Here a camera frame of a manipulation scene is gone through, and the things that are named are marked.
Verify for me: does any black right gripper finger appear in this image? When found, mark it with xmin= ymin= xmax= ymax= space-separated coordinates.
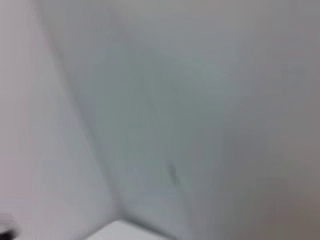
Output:
xmin=0 ymin=228 xmax=17 ymax=240

